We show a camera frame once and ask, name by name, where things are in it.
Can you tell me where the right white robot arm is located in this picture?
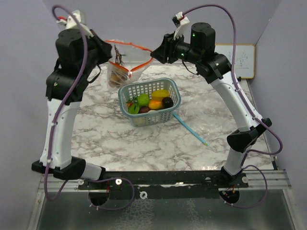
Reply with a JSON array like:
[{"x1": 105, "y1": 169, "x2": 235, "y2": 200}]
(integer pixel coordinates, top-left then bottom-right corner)
[{"x1": 151, "y1": 23, "x2": 272, "y2": 187}]

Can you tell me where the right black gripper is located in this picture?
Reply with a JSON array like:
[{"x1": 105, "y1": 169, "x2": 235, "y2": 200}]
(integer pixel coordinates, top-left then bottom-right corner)
[{"x1": 151, "y1": 30, "x2": 201, "y2": 65}]

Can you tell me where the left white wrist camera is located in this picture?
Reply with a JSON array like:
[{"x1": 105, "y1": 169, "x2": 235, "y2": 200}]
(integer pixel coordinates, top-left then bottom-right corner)
[{"x1": 57, "y1": 10, "x2": 94, "y2": 38}]

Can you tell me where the brown longan bunch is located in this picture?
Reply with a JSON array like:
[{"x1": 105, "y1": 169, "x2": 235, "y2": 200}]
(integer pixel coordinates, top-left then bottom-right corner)
[{"x1": 108, "y1": 45, "x2": 128, "y2": 88}]

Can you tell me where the small whiteboard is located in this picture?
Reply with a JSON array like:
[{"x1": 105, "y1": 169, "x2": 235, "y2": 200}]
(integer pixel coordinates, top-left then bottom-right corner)
[{"x1": 215, "y1": 44, "x2": 255, "y2": 79}]

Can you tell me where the green toy fruit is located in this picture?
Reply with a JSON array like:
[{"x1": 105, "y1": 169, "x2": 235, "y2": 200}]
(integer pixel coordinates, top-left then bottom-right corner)
[{"x1": 137, "y1": 94, "x2": 150, "y2": 107}]

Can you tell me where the green leafy toy vegetable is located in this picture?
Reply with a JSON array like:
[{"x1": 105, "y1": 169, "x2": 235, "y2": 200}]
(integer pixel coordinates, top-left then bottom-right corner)
[{"x1": 126, "y1": 96, "x2": 140, "y2": 115}]

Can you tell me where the orange mango toy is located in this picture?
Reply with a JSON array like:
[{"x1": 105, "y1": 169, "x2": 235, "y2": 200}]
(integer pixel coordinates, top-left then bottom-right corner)
[{"x1": 148, "y1": 100, "x2": 162, "y2": 110}]

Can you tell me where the blue zip clear bag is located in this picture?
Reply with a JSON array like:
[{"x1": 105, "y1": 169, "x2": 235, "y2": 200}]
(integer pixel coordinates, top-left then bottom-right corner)
[{"x1": 173, "y1": 112, "x2": 236, "y2": 147}]

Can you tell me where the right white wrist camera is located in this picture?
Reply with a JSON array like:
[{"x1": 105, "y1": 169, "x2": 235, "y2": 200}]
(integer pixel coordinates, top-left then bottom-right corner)
[{"x1": 172, "y1": 11, "x2": 190, "y2": 40}]

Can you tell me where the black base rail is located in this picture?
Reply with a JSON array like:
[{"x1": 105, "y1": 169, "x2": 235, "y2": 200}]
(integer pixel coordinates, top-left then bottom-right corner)
[{"x1": 78, "y1": 171, "x2": 248, "y2": 199}]

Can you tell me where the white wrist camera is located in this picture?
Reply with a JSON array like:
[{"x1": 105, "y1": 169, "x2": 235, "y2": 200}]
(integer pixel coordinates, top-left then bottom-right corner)
[
  {"x1": 57, "y1": 10, "x2": 94, "y2": 38},
  {"x1": 172, "y1": 11, "x2": 190, "y2": 40}
]

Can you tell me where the orange zip clear bag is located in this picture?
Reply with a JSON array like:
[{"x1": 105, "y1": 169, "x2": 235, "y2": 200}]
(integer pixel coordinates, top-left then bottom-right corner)
[{"x1": 106, "y1": 40, "x2": 154, "y2": 90}]

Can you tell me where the teal plastic basket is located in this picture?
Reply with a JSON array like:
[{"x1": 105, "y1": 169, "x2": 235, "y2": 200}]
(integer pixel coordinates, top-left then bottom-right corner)
[{"x1": 118, "y1": 78, "x2": 181, "y2": 127}]

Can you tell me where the dark purple toy fruit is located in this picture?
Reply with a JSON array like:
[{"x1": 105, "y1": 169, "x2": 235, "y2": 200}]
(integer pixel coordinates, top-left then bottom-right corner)
[{"x1": 161, "y1": 97, "x2": 174, "y2": 109}]

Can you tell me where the yellow toy fruit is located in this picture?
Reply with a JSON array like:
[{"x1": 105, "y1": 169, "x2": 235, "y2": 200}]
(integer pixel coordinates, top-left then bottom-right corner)
[{"x1": 151, "y1": 90, "x2": 170, "y2": 101}]

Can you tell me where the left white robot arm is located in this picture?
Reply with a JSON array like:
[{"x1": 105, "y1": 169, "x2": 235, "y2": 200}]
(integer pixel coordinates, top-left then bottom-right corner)
[{"x1": 31, "y1": 29, "x2": 112, "y2": 189}]

